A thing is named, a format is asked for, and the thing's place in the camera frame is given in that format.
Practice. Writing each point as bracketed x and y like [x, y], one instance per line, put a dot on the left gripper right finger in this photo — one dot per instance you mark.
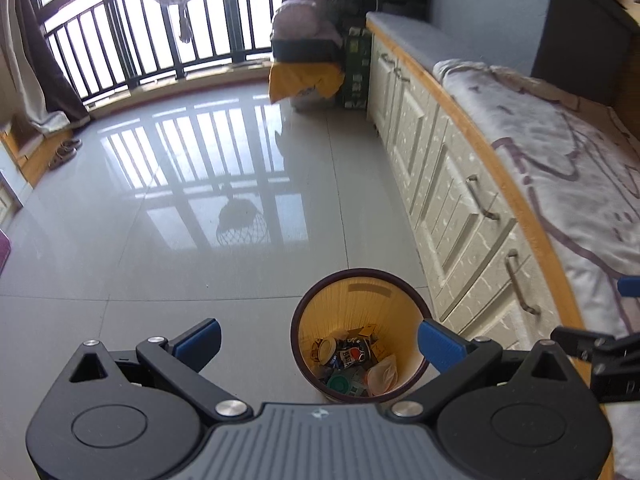
[462, 365]

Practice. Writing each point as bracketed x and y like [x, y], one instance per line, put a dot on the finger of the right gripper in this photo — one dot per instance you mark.
[629, 286]
[597, 348]

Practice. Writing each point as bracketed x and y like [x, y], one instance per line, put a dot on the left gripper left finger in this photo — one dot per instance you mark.
[177, 363]

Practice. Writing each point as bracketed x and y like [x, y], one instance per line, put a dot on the crushed blue soda can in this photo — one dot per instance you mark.
[352, 353]

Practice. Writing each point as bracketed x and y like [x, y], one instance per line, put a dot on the yellow maroon-rimmed trash bin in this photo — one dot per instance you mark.
[349, 299]

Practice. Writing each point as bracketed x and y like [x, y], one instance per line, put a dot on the white crumpled tissue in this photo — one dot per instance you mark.
[382, 377]

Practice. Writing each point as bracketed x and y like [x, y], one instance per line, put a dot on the cream cabinet with drawers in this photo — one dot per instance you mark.
[483, 277]

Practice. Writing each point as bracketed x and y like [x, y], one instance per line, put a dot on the yellow small carton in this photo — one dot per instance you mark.
[366, 338]

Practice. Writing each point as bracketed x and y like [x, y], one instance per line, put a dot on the green white paper wrapper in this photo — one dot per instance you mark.
[360, 381]

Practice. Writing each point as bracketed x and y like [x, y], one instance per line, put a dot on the green round lid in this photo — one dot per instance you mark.
[342, 383]

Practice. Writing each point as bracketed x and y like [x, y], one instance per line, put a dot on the white purple patterned blanket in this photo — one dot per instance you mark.
[577, 165]

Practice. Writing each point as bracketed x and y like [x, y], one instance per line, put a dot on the pair of slippers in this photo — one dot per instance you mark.
[65, 152]

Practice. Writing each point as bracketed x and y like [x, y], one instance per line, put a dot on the brown white curtain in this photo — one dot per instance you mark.
[33, 86]

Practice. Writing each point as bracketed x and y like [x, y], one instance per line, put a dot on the yellow cloth over bag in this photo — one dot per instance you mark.
[288, 80]

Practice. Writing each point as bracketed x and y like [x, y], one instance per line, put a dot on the dark grey cushion block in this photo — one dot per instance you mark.
[502, 32]

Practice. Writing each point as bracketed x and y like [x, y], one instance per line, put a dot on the grey bench cushion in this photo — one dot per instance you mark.
[435, 51]

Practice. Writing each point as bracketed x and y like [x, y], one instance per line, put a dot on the green cardboard box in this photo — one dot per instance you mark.
[357, 60]

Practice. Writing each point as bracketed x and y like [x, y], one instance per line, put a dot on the black balcony railing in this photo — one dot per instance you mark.
[104, 46]

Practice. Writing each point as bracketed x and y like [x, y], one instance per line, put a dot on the far metal drawer handle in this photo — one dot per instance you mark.
[478, 195]

